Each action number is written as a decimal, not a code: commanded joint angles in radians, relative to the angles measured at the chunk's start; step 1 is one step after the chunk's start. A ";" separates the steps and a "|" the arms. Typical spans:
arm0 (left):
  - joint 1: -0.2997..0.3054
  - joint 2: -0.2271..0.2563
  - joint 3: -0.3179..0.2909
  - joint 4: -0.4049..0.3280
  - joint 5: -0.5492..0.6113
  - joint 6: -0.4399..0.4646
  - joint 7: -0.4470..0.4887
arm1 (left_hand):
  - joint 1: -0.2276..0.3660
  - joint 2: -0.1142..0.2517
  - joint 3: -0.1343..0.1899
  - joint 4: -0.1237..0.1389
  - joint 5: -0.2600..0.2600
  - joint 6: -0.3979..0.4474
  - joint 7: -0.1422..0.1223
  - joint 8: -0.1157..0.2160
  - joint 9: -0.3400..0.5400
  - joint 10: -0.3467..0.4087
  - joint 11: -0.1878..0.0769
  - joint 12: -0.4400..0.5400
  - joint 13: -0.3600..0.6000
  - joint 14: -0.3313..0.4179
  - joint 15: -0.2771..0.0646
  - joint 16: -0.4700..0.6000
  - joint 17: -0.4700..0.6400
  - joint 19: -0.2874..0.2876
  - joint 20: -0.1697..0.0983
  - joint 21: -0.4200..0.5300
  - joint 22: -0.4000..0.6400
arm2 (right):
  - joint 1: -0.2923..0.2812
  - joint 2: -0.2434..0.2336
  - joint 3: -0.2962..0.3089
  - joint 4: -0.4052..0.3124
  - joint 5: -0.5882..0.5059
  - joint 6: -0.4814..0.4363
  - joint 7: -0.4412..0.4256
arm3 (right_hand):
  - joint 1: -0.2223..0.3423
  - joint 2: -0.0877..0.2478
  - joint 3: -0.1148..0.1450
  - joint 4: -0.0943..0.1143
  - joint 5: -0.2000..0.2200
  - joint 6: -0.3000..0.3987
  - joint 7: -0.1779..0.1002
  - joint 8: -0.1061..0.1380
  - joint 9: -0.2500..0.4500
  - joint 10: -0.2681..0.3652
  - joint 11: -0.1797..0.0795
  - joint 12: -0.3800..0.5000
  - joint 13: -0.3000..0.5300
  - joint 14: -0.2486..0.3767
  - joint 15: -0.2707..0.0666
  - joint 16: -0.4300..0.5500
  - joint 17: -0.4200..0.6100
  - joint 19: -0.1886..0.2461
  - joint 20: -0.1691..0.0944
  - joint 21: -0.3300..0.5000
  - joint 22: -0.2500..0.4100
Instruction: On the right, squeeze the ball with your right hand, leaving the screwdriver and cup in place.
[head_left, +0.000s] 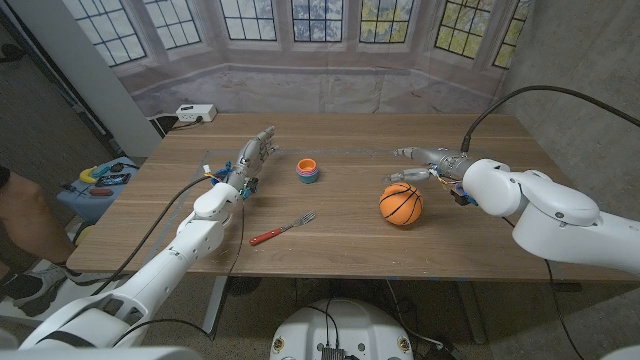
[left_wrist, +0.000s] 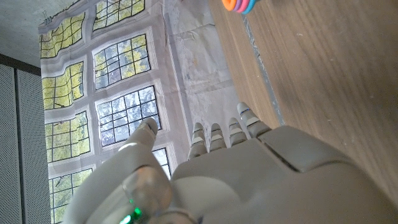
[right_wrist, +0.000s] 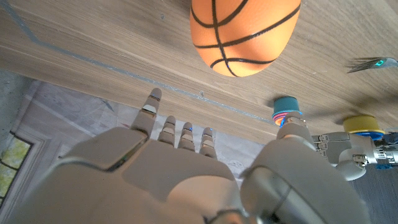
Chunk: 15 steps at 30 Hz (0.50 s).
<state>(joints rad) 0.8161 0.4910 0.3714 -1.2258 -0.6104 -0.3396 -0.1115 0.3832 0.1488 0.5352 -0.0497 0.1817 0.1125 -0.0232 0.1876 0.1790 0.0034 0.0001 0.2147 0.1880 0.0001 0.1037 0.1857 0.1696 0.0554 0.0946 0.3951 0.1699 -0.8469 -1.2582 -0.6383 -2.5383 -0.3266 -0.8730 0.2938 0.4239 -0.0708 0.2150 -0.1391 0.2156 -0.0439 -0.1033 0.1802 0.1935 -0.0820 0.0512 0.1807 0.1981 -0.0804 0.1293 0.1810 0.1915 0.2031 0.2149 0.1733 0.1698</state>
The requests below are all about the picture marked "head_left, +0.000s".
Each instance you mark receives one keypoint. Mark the small red tool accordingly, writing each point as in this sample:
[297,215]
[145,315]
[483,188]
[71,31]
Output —
[101,192]

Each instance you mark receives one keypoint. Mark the orange toy basketball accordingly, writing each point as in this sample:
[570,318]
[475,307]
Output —
[400,204]

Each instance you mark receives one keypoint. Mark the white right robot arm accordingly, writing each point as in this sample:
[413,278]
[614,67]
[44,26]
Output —
[550,215]

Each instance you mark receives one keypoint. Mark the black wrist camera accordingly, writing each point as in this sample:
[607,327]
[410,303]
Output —
[462,196]
[250,187]

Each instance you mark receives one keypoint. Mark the person's bare leg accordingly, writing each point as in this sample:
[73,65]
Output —
[30,215]

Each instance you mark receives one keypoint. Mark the yellow curved tool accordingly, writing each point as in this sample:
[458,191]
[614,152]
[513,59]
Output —
[86,176]

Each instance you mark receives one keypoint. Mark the white table leg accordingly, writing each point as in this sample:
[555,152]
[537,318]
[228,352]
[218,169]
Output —
[472,312]
[215,305]

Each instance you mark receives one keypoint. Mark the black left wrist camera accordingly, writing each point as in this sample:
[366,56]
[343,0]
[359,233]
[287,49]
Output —
[250,187]

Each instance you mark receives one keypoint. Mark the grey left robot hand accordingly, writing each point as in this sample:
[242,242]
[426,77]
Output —
[250,160]

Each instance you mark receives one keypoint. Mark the grey black sneaker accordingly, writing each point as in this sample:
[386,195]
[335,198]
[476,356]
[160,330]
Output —
[35,287]

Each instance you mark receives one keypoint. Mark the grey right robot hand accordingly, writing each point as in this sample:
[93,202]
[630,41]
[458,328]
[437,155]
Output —
[445,162]

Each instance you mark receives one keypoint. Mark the white power strip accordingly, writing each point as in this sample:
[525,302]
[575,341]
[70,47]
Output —
[196,113]

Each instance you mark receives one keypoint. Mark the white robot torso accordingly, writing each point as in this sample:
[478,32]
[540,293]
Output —
[340,325]

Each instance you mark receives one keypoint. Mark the stacked colourful plastic cups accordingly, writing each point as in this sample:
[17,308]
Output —
[307,172]

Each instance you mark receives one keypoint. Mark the printed bay window backdrop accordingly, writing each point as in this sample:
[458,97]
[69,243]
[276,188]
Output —
[320,85]

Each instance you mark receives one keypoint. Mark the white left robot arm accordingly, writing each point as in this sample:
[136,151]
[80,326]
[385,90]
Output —
[165,265]

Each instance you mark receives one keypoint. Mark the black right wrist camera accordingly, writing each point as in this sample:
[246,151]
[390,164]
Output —
[462,196]

